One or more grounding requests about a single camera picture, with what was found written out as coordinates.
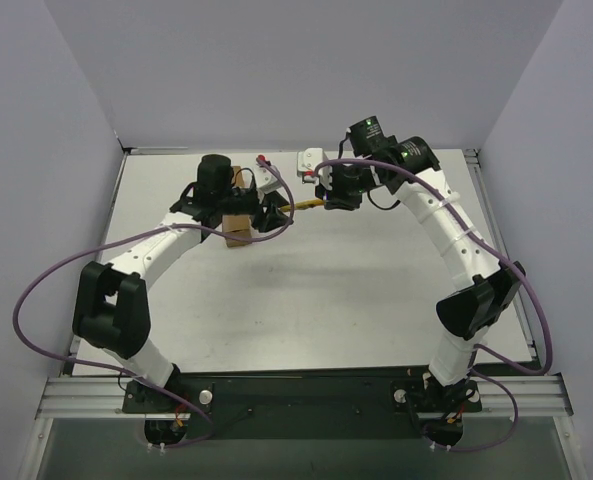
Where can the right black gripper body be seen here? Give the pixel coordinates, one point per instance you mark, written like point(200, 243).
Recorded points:
point(332, 189)

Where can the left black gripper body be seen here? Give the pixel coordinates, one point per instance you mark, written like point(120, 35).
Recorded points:
point(258, 209)

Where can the brown cardboard express box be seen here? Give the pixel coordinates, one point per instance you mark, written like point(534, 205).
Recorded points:
point(238, 226)

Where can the yellow utility knife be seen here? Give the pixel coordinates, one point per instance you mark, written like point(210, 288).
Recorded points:
point(309, 204)

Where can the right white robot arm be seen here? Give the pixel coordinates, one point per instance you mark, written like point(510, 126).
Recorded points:
point(411, 172)

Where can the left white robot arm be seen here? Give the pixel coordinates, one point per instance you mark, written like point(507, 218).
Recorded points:
point(112, 309)

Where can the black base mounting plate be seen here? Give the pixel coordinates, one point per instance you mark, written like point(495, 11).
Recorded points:
point(375, 403)

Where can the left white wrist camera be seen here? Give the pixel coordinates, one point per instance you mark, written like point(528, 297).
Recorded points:
point(266, 176)

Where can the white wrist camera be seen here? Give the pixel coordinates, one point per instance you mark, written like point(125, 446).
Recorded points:
point(266, 176)
point(306, 161)

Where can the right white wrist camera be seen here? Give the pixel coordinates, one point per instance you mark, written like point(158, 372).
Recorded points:
point(306, 161)

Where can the aluminium frame rail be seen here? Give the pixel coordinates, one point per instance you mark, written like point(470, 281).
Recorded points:
point(101, 398)

